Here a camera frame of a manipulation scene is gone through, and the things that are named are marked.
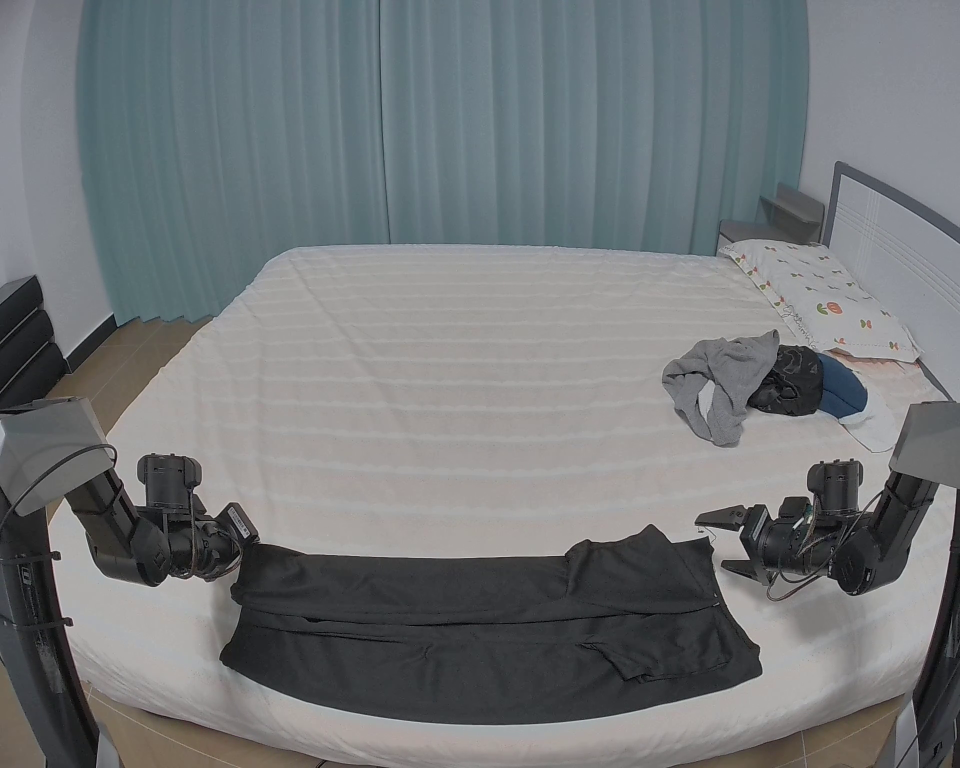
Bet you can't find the dark blue garment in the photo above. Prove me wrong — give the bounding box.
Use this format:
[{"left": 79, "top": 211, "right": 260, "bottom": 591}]
[{"left": 816, "top": 354, "right": 870, "bottom": 421}]

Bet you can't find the bed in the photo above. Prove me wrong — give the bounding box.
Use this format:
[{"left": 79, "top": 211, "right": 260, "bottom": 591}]
[{"left": 45, "top": 159, "right": 960, "bottom": 768}]

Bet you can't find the white printed pillow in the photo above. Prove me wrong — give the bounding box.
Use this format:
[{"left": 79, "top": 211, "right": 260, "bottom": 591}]
[{"left": 718, "top": 238, "right": 924, "bottom": 366}]

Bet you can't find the grey bedside table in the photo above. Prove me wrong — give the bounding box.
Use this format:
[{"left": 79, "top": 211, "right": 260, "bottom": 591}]
[{"left": 718, "top": 182, "right": 827, "bottom": 246}]

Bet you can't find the blue-green curtain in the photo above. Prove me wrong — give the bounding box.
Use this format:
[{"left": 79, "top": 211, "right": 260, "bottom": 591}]
[
  {"left": 378, "top": 0, "right": 816, "bottom": 261},
  {"left": 75, "top": 0, "right": 391, "bottom": 328}
]

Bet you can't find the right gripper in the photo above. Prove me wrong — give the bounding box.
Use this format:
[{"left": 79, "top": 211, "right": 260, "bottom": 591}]
[{"left": 694, "top": 504, "right": 823, "bottom": 587}]

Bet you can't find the black printed garment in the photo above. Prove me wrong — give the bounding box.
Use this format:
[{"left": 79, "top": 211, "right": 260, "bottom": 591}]
[{"left": 746, "top": 345, "right": 826, "bottom": 418}]

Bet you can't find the grey garment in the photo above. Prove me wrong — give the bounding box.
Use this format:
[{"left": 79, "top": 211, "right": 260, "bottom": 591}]
[{"left": 661, "top": 330, "right": 781, "bottom": 449}]

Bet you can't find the white knit garment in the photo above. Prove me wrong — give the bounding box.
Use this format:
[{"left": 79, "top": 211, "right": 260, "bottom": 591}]
[{"left": 840, "top": 367, "right": 898, "bottom": 454}]

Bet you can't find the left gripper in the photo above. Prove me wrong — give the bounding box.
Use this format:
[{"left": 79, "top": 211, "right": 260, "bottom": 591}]
[{"left": 186, "top": 517, "right": 246, "bottom": 584}]

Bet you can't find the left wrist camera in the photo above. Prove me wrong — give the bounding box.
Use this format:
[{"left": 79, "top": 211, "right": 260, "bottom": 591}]
[{"left": 223, "top": 502, "right": 261, "bottom": 549}]

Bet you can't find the black cable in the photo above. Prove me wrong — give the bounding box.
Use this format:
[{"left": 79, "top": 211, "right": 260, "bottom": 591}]
[
  {"left": 766, "top": 573, "right": 830, "bottom": 603},
  {"left": 9, "top": 444, "right": 121, "bottom": 520}
]

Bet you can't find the black chest of drawers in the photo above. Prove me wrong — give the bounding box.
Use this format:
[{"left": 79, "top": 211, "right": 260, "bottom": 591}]
[{"left": 0, "top": 273, "right": 67, "bottom": 410}]

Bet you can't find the black T-shirt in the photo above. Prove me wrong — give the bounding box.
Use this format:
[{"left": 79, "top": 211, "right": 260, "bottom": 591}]
[{"left": 219, "top": 525, "right": 764, "bottom": 727}]

